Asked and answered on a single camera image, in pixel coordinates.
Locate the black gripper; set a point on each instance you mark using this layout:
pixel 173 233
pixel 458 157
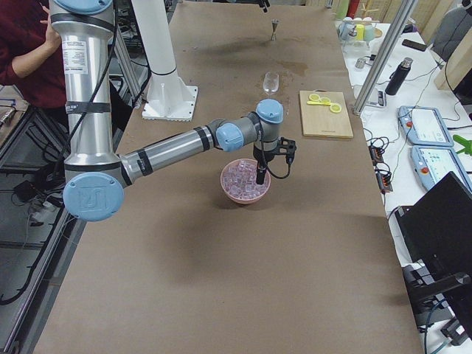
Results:
pixel 265 153

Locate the steel double jigger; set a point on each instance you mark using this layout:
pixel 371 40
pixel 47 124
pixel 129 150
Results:
pixel 274 24

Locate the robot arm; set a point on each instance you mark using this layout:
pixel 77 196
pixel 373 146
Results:
pixel 95 175

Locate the pink bowl of ice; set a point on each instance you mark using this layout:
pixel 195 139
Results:
pixel 238 181

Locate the clear wine glass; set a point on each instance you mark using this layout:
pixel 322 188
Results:
pixel 271 83

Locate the bamboo cutting board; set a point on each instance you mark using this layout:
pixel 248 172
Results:
pixel 319 121

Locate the lemon slice far end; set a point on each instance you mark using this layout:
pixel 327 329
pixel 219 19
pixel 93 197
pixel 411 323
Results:
pixel 335 108

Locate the small steel cup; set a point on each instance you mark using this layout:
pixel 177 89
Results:
pixel 360 63

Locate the black thermos bottle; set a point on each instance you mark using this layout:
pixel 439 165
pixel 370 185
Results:
pixel 399 76

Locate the upper teach pendant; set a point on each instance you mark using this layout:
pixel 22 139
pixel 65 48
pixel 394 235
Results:
pixel 424 126

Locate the teach pendant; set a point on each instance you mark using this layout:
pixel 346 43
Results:
pixel 424 126
pixel 432 163

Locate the lower teach pendant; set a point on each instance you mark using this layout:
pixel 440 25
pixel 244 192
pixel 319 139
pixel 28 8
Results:
pixel 432 163

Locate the black laptop monitor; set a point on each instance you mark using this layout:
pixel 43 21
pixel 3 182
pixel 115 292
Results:
pixel 437 229

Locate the green clamp tool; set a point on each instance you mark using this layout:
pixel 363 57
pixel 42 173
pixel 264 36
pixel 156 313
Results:
pixel 466 144

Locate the person in red sweater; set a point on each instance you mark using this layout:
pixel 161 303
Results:
pixel 23 29

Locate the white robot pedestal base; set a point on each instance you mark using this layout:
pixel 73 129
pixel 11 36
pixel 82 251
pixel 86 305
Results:
pixel 168 97

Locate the aluminium frame post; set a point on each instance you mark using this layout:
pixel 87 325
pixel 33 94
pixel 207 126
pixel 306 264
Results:
pixel 395 30

